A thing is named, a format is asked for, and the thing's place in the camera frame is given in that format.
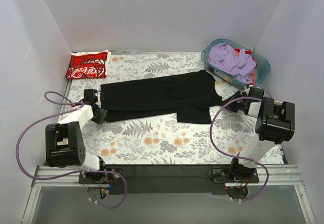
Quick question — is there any black t-shirt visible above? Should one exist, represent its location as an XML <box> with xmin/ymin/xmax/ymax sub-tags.
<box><xmin>100</xmin><ymin>70</ymin><xmax>223</xmax><ymax>124</ymax></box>

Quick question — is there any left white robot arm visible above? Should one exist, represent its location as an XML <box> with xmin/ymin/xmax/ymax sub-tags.
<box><xmin>45</xmin><ymin>89</ymin><xmax>108</xmax><ymax>184</ymax></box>

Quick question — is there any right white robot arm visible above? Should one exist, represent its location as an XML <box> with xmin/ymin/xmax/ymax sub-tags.
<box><xmin>225</xmin><ymin>86</ymin><xmax>295</xmax><ymax>182</ymax></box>

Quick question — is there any folded red Coca-Cola shirt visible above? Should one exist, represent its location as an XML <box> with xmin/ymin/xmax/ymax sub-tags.
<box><xmin>66</xmin><ymin>50</ymin><xmax>111</xmax><ymax>80</ymax></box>

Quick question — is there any floral table mat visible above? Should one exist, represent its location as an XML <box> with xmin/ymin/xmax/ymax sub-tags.
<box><xmin>50</xmin><ymin>53</ymin><xmax>284</xmax><ymax>165</ymax></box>

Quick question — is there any red garment in basket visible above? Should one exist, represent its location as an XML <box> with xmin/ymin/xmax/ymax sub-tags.
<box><xmin>234</xmin><ymin>48</ymin><xmax>257</xmax><ymax>85</ymax></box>

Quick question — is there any teal plastic basket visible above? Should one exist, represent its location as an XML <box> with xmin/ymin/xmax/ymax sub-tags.
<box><xmin>200</xmin><ymin>38</ymin><xmax>271</xmax><ymax>90</ymax></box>

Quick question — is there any lilac t-shirt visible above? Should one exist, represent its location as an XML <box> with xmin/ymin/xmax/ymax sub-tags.
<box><xmin>208</xmin><ymin>42</ymin><xmax>257</xmax><ymax>84</ymax></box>

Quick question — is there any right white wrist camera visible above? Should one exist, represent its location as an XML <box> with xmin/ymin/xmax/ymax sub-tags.
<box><xmin>240</xmin><ymin>86</ymin><xmax>250</xmax><ymax>97</ymax></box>

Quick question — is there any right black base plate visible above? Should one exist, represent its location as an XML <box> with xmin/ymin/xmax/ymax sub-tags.
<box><xmin>212</xmin><ymin>165</ymin><xmax>259</xmax><ymax>184</ymax></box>

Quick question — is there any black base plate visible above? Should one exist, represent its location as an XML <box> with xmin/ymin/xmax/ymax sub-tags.
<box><xmin>212</xmin><ymin>165</ymin><xmax>259</xmax><ymax>184</ymax></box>
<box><xmin>78</xmin><ymin>173</ymin><xmax>123</xmax><ymax>184</ymax></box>

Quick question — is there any aluminium mounting rail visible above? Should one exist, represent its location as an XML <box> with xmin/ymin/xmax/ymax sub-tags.
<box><xmin>32</xmin><ymin>164</ymin><xmax>304</xmax><ymax>187</ymax></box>

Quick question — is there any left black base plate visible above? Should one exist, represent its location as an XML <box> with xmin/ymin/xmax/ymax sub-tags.
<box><xmin>78</xmin><ymin>173</ymin><xmax>123</xmax><ymax>184</ymax></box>

